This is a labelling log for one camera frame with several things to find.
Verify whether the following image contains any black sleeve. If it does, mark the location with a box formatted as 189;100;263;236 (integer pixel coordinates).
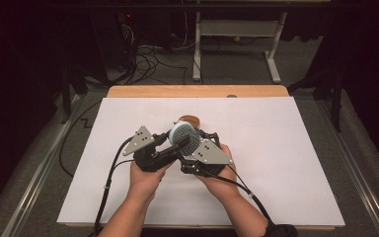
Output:
264;222;299;237

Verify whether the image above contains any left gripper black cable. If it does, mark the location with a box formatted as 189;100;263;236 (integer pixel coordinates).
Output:
93;135;136;237

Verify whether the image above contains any wooden table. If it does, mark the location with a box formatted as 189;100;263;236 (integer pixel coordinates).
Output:
56;84;346;231

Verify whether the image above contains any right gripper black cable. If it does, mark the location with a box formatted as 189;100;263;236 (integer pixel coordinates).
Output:
206;165;274;228

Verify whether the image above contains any light blue hairbrush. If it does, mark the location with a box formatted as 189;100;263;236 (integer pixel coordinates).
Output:
168;120;202;158

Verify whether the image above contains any dark metal stand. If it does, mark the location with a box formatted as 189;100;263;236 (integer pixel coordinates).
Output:
60;63;89;125

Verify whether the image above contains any white table mat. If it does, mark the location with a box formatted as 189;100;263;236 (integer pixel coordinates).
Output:
56;96;346;228

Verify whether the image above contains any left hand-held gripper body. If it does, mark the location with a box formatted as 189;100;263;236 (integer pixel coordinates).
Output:
121;125;181;173

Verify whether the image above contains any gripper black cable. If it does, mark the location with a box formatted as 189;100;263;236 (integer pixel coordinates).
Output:
206;165;274;228
93;135;136;237

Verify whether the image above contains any dark tripod stand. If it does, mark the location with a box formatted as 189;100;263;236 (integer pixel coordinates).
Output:
287;63;345;133

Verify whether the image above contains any black floor cable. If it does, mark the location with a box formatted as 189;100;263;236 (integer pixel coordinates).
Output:
58;100;104;178

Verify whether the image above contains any brown cup with animal figure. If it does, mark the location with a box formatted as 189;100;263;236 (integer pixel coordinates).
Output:
177;114;201;130

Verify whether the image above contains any bundle of floor cables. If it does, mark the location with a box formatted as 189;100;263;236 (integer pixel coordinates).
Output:
116;13;198;86

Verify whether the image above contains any dark computer tower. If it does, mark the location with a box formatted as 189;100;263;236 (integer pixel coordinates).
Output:
88;9;140;84

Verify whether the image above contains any aluminium floor rail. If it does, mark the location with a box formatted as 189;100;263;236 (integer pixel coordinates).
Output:
315;98;379;237
0;94;81;237

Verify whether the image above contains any person's left hand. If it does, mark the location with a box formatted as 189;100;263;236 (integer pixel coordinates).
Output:
129;159;176;198

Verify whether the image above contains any white metal desk frame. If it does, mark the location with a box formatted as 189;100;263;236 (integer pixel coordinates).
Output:
191;11;289;84

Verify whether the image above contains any person's right hand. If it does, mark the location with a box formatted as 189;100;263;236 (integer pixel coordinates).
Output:
194;142;242;197

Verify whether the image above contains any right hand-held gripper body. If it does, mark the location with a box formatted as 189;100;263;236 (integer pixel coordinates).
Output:
179;137;235;177

